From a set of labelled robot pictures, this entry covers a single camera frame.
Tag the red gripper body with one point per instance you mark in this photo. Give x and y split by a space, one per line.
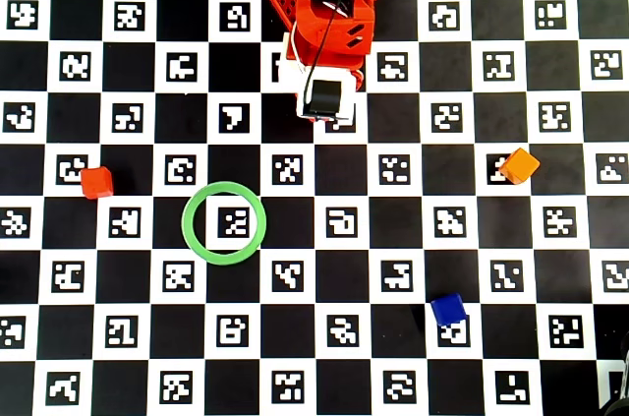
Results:
326 96

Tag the orange cube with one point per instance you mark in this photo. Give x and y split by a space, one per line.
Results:
519 166

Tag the blue cube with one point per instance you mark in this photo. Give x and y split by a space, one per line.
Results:
448 310

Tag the red cube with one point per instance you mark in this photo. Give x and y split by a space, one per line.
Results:
97 183

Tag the checkerboard marker mat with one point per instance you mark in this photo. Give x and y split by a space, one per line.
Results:
314 288

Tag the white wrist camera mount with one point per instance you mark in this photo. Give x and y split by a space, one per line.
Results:
349 91

